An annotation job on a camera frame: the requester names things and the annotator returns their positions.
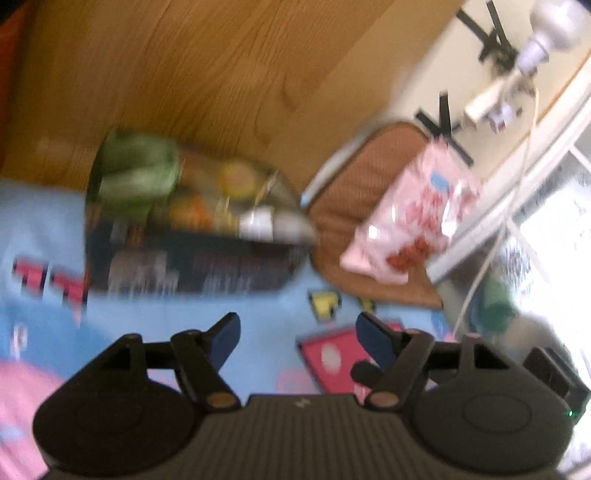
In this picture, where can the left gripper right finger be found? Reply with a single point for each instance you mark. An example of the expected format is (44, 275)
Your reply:
(402, 357)

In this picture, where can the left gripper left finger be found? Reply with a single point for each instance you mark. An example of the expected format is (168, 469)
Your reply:
(199, 357)

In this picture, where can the light green snack packet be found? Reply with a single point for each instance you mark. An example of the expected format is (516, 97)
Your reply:
(137, 167)

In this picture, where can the cartoon pig tablecloth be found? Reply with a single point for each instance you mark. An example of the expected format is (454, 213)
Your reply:
(147, 382)

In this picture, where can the black sheep print box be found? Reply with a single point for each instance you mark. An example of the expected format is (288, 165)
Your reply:
(230, 226)

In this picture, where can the pink twisted snack bag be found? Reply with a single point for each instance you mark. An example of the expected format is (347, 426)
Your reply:
(417, 217)

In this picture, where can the brown seat cushion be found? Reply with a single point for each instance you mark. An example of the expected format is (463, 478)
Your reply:
(349, 198)

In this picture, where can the wooden board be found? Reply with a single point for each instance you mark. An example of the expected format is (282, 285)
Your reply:
(286, 82)

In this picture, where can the white bulb lamp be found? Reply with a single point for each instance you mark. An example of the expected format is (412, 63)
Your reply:
(557, 25)

